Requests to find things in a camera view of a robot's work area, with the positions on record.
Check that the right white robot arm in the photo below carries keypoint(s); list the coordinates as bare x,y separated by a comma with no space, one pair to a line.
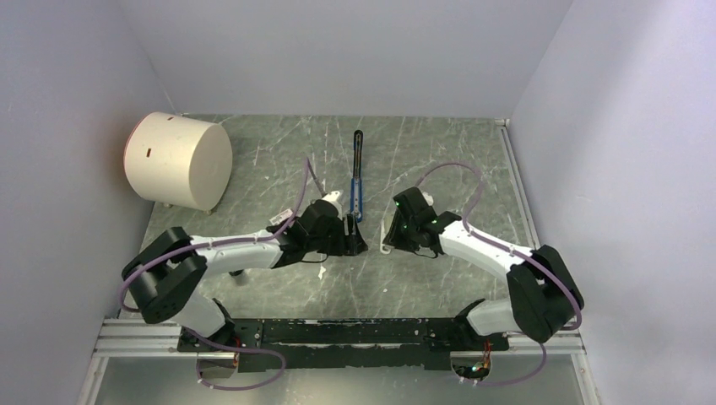
541,294

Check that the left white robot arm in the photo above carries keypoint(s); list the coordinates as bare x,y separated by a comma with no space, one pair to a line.
163,279

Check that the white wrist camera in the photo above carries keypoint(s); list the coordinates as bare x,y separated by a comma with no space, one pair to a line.
428,198
336,199

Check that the red white staple box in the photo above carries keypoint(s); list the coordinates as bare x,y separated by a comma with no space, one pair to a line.
282,216

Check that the beige white stapler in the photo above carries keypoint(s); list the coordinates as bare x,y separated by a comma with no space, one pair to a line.
384,248

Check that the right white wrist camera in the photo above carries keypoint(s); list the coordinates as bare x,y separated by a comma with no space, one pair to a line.
428,198

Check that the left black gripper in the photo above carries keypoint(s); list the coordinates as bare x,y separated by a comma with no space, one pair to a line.
348,245

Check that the cream cylindrical container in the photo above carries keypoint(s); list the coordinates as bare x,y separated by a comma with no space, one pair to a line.
178,161

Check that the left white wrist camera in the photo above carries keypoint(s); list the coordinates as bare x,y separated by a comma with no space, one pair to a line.
336,199

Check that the blue black stapler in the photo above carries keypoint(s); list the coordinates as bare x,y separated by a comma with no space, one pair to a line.
356,190

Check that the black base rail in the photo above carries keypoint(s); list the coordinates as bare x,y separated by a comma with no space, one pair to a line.
377,342

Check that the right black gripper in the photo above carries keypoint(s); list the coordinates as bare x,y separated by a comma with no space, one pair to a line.
394,238

